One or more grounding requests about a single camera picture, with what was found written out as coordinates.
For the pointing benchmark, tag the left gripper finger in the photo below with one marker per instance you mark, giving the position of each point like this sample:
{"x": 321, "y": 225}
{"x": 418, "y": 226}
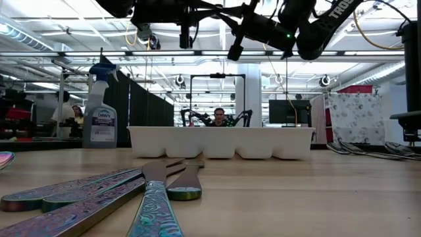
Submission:
{"x": 227, "y": 7}
{"x": 227, "y": 14}

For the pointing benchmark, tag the white cutlery organizer tray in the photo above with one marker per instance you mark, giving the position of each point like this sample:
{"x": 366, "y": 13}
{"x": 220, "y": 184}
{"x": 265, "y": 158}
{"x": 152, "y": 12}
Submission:
{"x": 217, "y": 141}

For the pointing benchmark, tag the large dark iridescent spoon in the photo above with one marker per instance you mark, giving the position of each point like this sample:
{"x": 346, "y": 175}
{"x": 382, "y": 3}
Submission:
{"x": 335, "y": 148}
{"x": 399, "y": 149}

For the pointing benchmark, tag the small iridescent spoon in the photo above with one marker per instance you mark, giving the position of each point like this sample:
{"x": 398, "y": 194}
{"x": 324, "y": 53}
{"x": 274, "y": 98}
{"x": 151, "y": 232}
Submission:
{"x": 6, "y": 159}

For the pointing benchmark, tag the background black robot arm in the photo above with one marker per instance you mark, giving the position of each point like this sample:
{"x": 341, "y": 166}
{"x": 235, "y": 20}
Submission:
{"x": 245, "y": 118}
{"x": 195, "y": 116}

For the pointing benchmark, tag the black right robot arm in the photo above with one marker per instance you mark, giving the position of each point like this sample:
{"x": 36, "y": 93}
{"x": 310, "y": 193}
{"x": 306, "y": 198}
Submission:
{"x": 329, "y": 19}

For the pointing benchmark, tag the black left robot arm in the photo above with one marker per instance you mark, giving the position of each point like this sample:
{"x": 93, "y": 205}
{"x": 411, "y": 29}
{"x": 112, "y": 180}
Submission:
{"x": 115, "y": 6}

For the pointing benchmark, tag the white building column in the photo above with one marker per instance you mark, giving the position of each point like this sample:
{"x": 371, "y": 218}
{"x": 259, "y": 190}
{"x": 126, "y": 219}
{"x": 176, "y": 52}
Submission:
{"x": 253, "y": 92}

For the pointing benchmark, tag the black round ceiling fixture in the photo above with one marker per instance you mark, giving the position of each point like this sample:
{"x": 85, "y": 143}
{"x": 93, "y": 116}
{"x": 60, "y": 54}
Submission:
{"x": 179, "y": 81}
{"x": 324, "y": 81}

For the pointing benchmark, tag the black background monitor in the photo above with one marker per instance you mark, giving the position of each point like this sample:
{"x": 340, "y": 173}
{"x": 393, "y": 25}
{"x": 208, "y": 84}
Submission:
{"x": 283, "y": 112}

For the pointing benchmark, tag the person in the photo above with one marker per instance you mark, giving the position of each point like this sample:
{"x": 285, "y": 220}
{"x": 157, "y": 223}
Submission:
{"x": 64, "y": 115}
{"x": 219, "y": 114}
{"x": 78, "y": 113}

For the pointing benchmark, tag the white hanging cloth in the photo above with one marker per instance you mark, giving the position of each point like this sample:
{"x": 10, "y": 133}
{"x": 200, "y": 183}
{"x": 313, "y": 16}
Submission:
{"x": 318, "y": 115}

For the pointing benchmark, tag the floral hanging cloth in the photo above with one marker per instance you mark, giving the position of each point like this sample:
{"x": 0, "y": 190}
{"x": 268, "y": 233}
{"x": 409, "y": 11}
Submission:
{"x": 356, "y": 118}

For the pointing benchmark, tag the black curtain partition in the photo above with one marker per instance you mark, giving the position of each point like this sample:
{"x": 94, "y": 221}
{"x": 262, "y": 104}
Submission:
{"x": 144, "y": 108}

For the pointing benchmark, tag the Dawn spray bottle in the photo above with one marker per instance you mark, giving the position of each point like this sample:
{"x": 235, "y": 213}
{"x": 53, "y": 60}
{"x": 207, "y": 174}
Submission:
{"x": 98, "y": 125}

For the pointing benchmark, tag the gray metal stand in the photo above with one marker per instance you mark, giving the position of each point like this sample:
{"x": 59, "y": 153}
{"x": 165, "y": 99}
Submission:
{"x": 61, "y": 98}

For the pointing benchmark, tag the black side shelf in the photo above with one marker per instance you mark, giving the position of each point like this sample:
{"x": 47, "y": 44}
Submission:
{"x": 408, "y": 116}

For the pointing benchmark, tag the black background frame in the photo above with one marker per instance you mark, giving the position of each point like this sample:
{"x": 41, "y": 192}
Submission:
{"x": 217, "y": 75}

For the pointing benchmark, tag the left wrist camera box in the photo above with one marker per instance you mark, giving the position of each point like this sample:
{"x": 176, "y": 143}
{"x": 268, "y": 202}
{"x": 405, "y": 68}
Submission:
{"x": 185, "y": 37}

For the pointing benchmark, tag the black upright post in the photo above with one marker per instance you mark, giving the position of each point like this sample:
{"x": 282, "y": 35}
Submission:
{"x": 412, "y": 66}

